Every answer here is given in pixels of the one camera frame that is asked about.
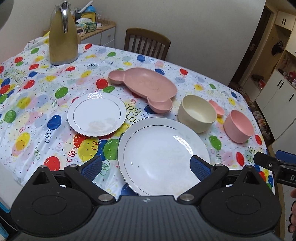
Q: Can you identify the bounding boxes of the cream bowl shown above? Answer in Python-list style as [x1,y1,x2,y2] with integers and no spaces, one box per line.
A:
[177,95,217,133]

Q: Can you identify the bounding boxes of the small white plate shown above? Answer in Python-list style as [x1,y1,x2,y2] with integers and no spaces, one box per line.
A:
[67,92,126,137]

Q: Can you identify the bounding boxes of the gold thermos jug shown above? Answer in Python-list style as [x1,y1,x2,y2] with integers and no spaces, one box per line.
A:
[49,1,78,66]

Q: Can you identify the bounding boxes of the pink bowl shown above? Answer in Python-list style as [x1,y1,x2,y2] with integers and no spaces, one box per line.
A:
[223,110,254,144]

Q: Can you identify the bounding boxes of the green tissue box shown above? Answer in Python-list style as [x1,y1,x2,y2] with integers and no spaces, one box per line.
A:
[76,18,97,33]

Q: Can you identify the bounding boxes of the person right hand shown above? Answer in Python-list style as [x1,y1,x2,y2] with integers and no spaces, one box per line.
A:
[288,200,296,233]

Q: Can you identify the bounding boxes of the blue yellow container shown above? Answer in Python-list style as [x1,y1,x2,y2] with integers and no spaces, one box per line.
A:
[76,5,96,22]

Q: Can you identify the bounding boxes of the small pink heart dish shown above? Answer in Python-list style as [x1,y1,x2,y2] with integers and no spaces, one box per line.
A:
[208,100,225,117]

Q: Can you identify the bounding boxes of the balloon print tablecloth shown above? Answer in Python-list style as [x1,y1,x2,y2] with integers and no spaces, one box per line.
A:
[1,37,267,205]

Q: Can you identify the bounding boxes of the pink bear-shaped plate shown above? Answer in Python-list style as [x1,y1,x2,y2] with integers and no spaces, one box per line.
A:
[108,67,178,113]

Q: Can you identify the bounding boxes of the large white plate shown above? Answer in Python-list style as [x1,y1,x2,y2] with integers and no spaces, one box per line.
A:
[117,118,210,197]

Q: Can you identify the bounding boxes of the white drawer side cabinet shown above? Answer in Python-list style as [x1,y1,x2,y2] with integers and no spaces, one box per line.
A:
[43,20,117,49]

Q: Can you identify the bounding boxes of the brown wooden chair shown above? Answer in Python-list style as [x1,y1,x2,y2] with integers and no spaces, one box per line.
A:
[124,28,171,60]

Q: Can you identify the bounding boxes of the white wardrobe cabinets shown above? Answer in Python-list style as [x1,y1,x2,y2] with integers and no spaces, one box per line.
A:
[243,11,295,145]

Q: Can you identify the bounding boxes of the white kitchen timer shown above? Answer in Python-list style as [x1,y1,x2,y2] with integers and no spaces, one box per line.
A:
[76,27,85,37]

